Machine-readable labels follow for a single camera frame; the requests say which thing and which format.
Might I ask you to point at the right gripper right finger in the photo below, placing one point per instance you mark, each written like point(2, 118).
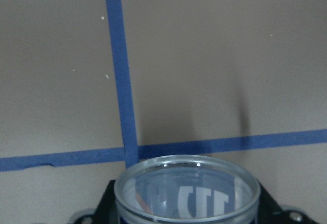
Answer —
point(269, 211)

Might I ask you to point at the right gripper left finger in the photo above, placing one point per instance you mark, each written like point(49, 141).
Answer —
point(106, 210)

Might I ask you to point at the white blue tennis ball can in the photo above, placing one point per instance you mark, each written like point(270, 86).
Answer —
point(187, 189)

